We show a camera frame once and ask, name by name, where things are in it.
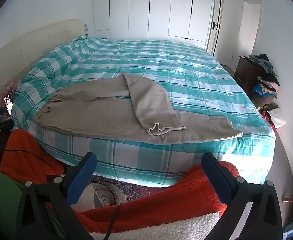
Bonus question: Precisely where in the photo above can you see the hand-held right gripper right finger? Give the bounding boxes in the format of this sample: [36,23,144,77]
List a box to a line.
[201,152,283,240]

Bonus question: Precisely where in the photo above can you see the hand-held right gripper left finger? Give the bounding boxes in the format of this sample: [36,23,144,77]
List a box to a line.
[16,152,97,240]

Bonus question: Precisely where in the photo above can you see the beige pants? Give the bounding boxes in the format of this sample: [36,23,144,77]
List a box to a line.
[33,72,244,145]

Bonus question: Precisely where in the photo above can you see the smartphone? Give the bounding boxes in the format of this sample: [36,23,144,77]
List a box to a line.
[3,94,13,114]

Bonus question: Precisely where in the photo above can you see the pink cloth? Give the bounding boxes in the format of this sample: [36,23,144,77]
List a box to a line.
[1,81,20,95]

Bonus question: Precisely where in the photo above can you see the patterned rug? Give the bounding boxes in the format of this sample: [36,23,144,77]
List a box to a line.
[90,175,162,208]

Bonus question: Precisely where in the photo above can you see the orange white fleece blanket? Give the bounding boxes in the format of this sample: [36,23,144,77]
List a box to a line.
[0,129,239,240]

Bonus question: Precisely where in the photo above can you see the cream headboard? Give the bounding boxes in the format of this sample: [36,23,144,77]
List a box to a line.
[0,19,84,93]

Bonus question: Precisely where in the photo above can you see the person's green garment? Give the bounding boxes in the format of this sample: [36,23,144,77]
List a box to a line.
[0,166,24,240]

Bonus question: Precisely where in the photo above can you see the white bag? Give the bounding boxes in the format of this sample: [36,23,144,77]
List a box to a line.
[264,105,286,129]

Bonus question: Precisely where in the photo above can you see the pile of clothes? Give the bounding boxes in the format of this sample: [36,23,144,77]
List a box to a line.
[247,54,280,101]

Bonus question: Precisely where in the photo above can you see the dark wooden dresser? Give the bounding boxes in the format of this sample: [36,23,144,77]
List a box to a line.
[234,56,262,98]

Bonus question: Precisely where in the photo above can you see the teal plaid bed cover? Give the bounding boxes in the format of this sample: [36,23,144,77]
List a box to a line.
[11,34,276,187]

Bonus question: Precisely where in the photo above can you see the white wardrobe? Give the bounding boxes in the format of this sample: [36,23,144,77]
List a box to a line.
[93,0,216,43]

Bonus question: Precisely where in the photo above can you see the black cable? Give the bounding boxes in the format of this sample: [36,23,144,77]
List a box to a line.
[4,149,64,175]
[104,202,123,240]

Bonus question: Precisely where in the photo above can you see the white door black handle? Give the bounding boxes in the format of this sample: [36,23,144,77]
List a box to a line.
[207,0,244,58]

